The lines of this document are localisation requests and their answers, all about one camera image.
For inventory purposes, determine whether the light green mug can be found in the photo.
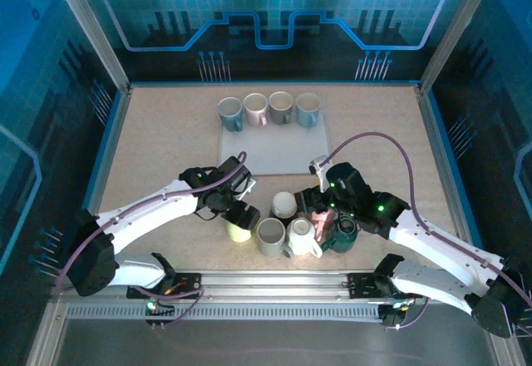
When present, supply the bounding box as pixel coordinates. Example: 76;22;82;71
224;218;254;244

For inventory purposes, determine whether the salmon pink mug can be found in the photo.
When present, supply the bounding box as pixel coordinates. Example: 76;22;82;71
309;209;338;242

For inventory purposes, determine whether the dark green mug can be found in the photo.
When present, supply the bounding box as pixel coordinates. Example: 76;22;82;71
319;214;359;255

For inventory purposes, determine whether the light grey mug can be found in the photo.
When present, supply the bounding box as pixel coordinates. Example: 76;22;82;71
254;216;294;258

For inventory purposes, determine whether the black mug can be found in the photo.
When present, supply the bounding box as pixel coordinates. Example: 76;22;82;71
268;190;300;220

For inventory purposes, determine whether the white mug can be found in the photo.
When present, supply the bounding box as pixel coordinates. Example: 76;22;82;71
284;217;323;259

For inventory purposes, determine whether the blue-grey mug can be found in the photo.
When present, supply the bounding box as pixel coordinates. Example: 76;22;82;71
218;96;245;133

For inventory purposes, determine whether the light blue mug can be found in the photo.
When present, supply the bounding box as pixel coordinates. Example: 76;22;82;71
294;92;323;130

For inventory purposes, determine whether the pale pink mug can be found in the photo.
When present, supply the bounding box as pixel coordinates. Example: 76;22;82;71
243;92;269;128

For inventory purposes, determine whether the dark grey mug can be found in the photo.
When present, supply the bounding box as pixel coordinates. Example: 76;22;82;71
268;91;294;126

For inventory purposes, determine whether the white plastic tray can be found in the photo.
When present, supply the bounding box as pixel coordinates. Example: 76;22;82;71
219;110;333;176

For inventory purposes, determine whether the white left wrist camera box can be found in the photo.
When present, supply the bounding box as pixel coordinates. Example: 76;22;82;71
234;176;259;201

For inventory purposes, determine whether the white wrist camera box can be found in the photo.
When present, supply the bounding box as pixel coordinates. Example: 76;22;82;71
308;154;332;192
234;176;259;201

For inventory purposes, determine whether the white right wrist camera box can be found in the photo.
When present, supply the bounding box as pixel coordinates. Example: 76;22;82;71
308;154;332;192

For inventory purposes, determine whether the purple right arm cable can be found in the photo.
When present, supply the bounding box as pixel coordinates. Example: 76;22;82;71
326;131;532;332

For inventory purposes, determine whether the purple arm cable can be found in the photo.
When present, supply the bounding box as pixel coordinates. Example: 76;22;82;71
55;151;249;329
326;131;532;332

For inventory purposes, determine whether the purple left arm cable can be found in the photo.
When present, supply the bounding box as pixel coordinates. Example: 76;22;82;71
55;151;249;329

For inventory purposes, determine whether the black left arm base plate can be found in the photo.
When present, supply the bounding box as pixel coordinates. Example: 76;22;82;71
126;272;204;300

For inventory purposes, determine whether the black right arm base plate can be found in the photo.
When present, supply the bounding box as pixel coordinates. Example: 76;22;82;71
347;272;416;300

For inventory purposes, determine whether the aluminium frame rail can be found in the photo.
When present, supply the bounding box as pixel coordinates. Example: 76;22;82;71
62;84;134;274
416;84;485;250

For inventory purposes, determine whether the aluminium mounting rail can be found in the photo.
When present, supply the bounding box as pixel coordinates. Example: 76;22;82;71
52;269;458;301

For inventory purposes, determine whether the slotted grey cable duct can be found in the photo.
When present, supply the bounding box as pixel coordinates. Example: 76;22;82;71
65;302;386;324

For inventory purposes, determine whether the aluminium frame post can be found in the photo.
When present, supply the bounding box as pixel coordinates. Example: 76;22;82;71
44;0;134;93
417;0;502;95

